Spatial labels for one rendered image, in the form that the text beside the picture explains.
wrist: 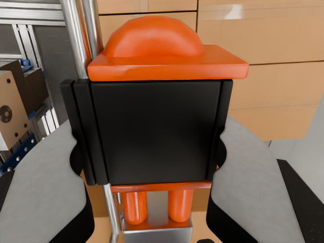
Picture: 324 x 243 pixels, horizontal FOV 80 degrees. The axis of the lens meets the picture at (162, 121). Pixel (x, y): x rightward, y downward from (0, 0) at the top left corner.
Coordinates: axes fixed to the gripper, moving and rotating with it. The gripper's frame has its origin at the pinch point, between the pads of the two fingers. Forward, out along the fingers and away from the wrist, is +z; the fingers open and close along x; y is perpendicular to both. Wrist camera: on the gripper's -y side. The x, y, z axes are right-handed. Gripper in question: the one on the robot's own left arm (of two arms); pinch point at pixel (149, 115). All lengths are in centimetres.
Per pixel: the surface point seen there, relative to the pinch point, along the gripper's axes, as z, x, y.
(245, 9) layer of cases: 67, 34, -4
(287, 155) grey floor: 121, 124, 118
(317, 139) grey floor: 122, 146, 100
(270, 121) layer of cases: 66, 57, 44
